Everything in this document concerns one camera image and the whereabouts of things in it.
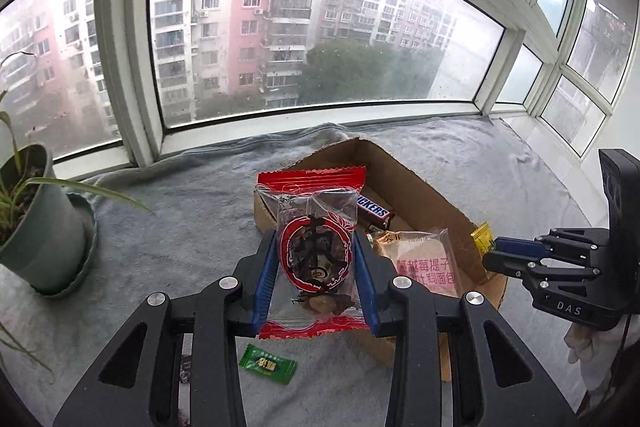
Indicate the brown chocolate bar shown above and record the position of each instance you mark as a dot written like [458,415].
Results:
[372,209]

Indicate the small green plantlet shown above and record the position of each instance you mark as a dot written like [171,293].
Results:
[20,347]

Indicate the person's right hand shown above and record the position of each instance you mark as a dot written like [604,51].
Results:
[597,357]

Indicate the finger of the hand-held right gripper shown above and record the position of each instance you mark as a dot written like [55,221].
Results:
[510,268]
[517,247]

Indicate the grey-green plant pot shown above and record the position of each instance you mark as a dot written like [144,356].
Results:
[45,232]

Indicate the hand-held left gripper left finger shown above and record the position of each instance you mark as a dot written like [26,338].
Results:
[265,277]

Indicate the white window frame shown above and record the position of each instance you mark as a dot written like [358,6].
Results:
[125,57]

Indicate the grey-green pot saucer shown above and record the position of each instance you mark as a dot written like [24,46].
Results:
[85,237]

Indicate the yellow candy packet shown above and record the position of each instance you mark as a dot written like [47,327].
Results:
[481,239]

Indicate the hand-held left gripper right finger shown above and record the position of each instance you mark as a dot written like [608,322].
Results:
[365,287]

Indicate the red-ended clear nut packet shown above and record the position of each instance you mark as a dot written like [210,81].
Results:
[310,247]

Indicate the green candy packet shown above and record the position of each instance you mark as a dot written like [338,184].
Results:
[267,363]

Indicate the green potted plant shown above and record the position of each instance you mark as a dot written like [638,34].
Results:
[30,182]

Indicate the clear bread packet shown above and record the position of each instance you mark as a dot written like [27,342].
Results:
[420,257]

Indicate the brown cardboard box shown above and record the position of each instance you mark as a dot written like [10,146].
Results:
[400,187]

